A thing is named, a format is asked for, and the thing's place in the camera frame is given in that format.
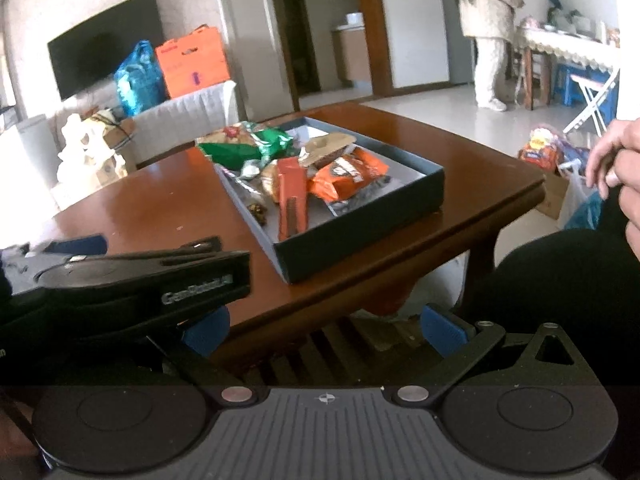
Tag small cardboard box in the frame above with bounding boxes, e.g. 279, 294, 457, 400
82, 110, 138, 153

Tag person's right hand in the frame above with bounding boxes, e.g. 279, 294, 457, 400
584, 119, 640, 263

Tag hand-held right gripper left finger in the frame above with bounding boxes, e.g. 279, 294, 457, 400
146, 305, 262, 405

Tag green snack bag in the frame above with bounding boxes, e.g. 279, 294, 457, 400
196, 122, 296, 171

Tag long orange snack bar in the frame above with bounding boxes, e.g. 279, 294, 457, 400
276, 156, 308, 241

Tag olive brown snack packet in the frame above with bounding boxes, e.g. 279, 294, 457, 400
299, 132, 357, 168

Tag white chest freezer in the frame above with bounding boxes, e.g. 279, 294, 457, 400
0, 114, 53, 211

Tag side table with lace cloth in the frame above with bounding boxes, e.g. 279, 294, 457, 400
515, 17, 623, 111

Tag blue plastic stool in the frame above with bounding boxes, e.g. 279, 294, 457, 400
550, 62, 621, 111

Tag silver foil packet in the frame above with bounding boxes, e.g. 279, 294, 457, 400
235, 159, 266, 181

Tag white plastic bag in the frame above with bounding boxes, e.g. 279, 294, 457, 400
55, 114, 101, 186

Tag large printed cardboard box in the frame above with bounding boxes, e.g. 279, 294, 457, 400
55, 152, 130, 196

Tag black flat television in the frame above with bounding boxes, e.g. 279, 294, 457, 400
47, 0, 166, 102

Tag white folding chair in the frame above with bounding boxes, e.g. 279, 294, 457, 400
562, 72, 621, 138

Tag plain cardboard box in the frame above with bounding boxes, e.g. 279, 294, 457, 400
532, 167, 576, 221

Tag wooden kitchen cabinet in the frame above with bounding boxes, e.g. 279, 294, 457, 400
332, 25, 373, 86

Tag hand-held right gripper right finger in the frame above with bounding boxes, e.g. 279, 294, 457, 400
395, 305, 589, 406

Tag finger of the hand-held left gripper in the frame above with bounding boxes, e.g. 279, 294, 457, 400
42, 234, 224, 265

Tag orange carton box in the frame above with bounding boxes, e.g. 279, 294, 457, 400
155, 25, 232, 100

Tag orange snack packet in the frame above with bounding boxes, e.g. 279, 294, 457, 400
306, 147, 391, 203

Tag brown wooden door frame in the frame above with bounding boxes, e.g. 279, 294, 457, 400
265, 0, 396, 111

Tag colourful snack bag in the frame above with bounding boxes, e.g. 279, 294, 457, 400
517, 127, 591, 171

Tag person's leg black trousers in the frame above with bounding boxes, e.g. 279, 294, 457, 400
450, 187, 640, 480

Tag grey blue cardboard box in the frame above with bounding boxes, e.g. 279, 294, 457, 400
212, 116, 446, 285

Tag small blue plastic bag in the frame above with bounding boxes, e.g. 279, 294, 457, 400
565, 187, 608, 231

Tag round biscuit packet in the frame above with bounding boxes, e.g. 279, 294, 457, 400
260, 162, 281, 203

